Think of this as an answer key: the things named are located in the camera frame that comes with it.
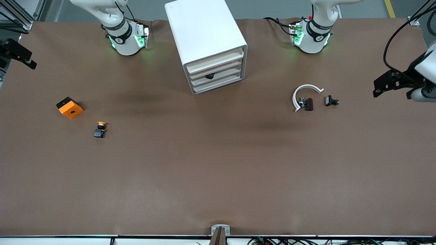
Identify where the orange push button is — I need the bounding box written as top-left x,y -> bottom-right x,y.
94,121 -> 107,139

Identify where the white plastic drawer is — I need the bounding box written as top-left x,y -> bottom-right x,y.
192,71 -> 245,95
188,56 -> 245,81
190,64 -> 245,87
186,48 -> 245,73

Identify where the white drawer cabinet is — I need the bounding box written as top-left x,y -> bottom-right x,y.
165,0 -> 248,96

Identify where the aluminium corner strut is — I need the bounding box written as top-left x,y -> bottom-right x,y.
408,0 -> 436,26

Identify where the orange and black box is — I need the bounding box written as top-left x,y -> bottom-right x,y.
56,97 -> 84,119

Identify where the white curved plastic piece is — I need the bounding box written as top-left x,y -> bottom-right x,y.
292,84 -> 325,112

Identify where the brown table mat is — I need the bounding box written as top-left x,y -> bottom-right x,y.
0,17 -> 436,237

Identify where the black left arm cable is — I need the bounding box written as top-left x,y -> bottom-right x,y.
383,19 -> 415,76

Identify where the aluminium frame post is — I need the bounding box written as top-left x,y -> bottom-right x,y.
0,0 -> 53,34

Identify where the black base cable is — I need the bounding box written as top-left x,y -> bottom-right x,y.
263,16 -> 294,36
121,3 -> 152,48

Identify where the black cable bundle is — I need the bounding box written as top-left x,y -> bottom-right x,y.
247,237 -> 436,245

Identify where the white table edge rail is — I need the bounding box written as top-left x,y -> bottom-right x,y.
0,235 -> 436,245

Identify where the grey metal bracket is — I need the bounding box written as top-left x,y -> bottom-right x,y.
211,225 -> 231,236

